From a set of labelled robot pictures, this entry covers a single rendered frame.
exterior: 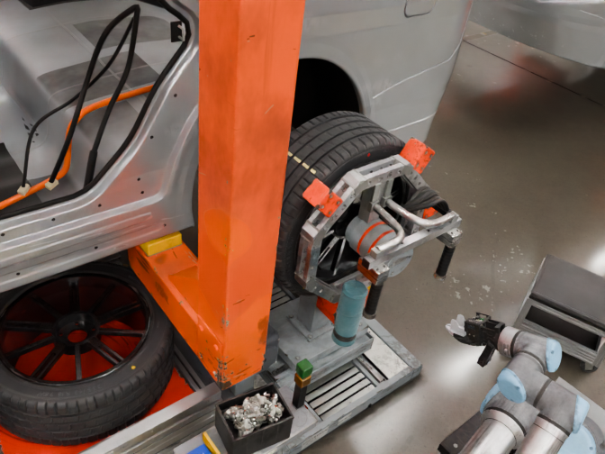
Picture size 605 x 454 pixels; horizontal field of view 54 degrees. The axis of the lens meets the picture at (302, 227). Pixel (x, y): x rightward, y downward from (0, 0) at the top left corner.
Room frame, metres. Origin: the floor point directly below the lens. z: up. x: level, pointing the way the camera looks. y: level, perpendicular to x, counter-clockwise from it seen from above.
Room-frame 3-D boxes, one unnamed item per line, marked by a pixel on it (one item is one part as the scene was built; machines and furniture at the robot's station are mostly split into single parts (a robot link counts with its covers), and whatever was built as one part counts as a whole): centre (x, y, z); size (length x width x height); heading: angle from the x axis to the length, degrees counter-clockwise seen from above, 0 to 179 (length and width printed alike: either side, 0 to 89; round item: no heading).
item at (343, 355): (1.71, -0.08, 0.13); 0.50 x 0.36 x 0.10; 133
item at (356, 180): (1.61, -0.22, 0.85); 0.54 x 0.07 x 0.54; 133
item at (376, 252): (1.45, -0.23, 1.03); 0.19 x 0.18 x 0.11; 43
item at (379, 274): (1.34, -0.23, 0.93); 0.09 x 0.05 x 0.05; 43
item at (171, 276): (1.48, 0.40, 0.69); 0.52 x 0.17 x 0.35; 43
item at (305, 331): (1.73, -0.10, 0.32); 0.40 x 0.30 x 0.28; 133
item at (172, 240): (1.60, 0.52, 0.71); 0.14 x 0.14 x 0.05; 43
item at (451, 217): (1.59, -0.37, 1.03); 0.19 x 0.18 x 0.11; 43
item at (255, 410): (1.04, 0.06, 0.51); 0.20 x 0.14 x 0.13; 124
